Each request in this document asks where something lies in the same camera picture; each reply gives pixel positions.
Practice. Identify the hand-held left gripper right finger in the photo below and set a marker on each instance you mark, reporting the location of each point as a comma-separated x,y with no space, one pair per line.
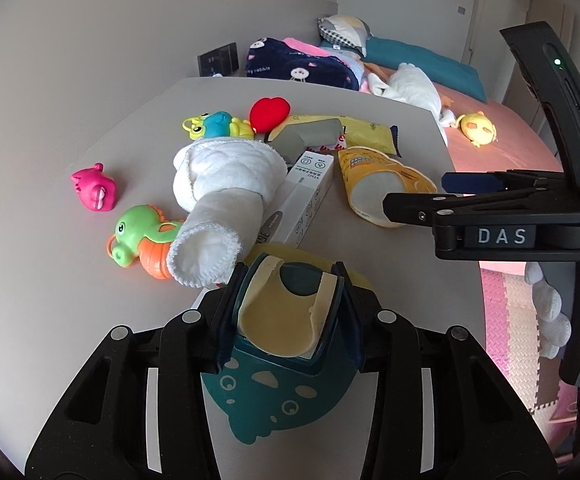
352,320

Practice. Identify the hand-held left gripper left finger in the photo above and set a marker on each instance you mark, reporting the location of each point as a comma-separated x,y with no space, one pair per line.
227,320

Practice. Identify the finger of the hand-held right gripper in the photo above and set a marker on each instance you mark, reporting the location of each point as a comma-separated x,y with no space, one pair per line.
410,207
470,182

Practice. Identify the yellow snack bag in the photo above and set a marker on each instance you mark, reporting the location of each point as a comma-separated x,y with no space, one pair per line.
365,162

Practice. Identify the person's right hand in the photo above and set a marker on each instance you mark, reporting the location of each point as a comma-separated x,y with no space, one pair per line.
550,310

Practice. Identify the yellow duck plush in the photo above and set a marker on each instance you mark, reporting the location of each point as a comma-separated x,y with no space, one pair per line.
477,127

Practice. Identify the flat yellow packet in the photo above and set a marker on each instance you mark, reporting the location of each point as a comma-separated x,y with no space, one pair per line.
365,132

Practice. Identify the long white carton box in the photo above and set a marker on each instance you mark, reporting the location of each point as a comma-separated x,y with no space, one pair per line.
305,195

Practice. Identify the white wardrobe door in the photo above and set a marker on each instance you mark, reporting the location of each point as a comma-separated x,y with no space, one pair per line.
500,20

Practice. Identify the white plush toy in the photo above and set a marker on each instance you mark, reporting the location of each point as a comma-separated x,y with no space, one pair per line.
410,85

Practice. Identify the grey packet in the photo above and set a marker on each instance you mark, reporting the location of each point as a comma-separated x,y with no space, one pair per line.
310,132

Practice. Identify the green and orange toy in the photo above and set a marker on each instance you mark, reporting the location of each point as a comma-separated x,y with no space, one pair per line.
134,232

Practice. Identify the teal pillow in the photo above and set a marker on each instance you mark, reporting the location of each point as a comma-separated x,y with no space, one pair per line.
420,57

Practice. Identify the white rolled cloth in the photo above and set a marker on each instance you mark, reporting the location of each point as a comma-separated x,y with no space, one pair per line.
219,170

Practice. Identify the pastel foam floor mat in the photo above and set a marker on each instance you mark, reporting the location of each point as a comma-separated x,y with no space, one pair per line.
510,340

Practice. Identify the pale blue folded cloth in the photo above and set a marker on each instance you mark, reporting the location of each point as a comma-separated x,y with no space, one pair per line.
345,60

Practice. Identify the red heart toy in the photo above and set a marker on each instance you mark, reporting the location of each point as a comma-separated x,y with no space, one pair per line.
270,112

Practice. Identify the pink rubber toy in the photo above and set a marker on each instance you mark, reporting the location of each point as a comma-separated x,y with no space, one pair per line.
92,190

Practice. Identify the navy printed blanket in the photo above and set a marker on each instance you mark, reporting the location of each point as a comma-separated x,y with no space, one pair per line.
290,62

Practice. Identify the chequered pillow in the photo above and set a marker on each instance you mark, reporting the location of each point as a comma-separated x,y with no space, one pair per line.
345,27

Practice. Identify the pink folded cloth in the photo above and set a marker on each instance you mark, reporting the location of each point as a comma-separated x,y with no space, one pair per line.
302,45

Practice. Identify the yellow-green frog toy blue back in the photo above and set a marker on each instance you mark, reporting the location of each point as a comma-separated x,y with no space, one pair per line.
217,125

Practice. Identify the black wall socket panel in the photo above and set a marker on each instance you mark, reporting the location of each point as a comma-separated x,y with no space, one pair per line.
217,60

